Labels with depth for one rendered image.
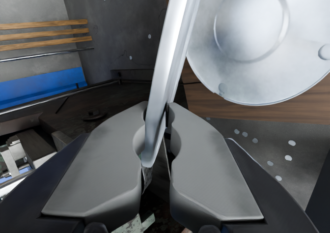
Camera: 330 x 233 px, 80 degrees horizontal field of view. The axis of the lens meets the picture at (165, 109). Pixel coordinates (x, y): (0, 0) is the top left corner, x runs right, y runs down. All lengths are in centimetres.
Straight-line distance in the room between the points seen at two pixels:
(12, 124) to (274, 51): 89
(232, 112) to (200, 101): 9
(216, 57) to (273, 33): 11
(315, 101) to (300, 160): 50
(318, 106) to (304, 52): 10
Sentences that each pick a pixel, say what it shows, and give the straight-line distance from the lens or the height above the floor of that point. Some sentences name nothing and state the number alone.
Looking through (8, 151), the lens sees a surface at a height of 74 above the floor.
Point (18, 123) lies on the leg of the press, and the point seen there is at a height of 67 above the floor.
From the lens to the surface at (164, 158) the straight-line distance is 81.
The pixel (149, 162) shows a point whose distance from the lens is 16.
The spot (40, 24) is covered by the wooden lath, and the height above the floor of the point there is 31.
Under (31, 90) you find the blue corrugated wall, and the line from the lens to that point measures 187.
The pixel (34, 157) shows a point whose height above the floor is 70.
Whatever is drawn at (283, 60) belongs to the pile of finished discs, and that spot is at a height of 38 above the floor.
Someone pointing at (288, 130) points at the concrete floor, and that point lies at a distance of 85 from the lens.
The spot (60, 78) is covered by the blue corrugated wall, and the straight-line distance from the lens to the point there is 192.
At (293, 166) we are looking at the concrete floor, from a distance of 92.
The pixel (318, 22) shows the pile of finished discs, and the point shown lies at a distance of 37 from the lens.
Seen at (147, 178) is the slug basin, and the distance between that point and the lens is 82.
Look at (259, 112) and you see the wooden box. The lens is 45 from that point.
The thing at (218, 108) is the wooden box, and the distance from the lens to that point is 50.
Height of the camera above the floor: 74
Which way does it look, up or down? 39 degrees down
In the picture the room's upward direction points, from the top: 115 degrees counter-clockwise
